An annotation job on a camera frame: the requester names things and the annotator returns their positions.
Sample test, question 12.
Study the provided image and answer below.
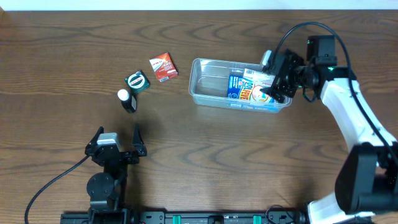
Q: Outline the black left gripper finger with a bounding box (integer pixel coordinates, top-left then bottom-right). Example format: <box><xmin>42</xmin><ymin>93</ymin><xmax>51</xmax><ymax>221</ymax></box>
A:
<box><xmin>132</xmin><ymin>124</ymin><xmax>145</xmax><ymax>148</ymax></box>
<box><xmin>88</xmin><ymin>126</ymin><xmax>104</xmax><ymax>147</ymax></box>

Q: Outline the white sachet packet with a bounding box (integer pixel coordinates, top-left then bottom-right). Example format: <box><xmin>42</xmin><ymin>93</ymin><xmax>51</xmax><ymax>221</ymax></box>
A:
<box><xmin>243</xmin><ymin>68</ymin><xmax>275</xmax><ymax>86</ymax></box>

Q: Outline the blue fever patch box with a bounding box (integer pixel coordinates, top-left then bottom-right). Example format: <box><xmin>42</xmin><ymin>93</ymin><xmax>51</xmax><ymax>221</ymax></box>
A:
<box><xmin>227</xmin><ymin>75</ymin><xmax>275</xmax><ymax>103</ymax></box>

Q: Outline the clear plastic container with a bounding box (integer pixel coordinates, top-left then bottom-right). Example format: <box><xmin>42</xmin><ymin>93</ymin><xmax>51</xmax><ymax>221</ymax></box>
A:
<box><xmin>189</xmin><ymin>58</ymin><xmax>292</xmax><ymax>113</ymax></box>

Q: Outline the red small box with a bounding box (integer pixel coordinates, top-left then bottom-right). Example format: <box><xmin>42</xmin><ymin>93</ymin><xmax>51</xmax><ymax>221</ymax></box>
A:
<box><xmin>149</xmin><ymin>52</ymin><xmax>178</xmax><ymax>83</ymax></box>

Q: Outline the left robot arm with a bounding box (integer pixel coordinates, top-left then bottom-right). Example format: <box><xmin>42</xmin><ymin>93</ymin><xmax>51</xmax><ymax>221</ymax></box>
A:
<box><xmin>85</xmin><ymin>125</ymin><xmax>147</xmax><ymax>216</ymax></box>

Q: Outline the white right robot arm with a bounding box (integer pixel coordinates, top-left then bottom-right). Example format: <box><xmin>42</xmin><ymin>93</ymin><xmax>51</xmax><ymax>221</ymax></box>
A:
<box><xmin>189</xmin><ymin>34</ymin><xmax>397</xmax><ymax>223</ymax></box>

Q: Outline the dark bottle white cap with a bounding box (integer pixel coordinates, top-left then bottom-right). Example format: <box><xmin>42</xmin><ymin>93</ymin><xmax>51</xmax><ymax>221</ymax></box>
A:
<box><xmin>118</xmin><ymin>89</ymin><xmax>137</xmax><ymax>113</ymax></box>

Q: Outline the green round-label box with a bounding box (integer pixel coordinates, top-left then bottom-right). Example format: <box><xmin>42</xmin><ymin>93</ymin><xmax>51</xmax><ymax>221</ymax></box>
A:
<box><xmin>124</xmin><ymin>70</ymin><xmax>150</xmax><ymax>95</ymax></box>

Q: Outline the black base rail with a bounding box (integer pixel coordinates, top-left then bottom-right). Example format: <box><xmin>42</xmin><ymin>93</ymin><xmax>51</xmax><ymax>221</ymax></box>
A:
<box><xmin>60</xmin><ymin>208</ymin><xmax>309</xmax><ymax>224</ymax></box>

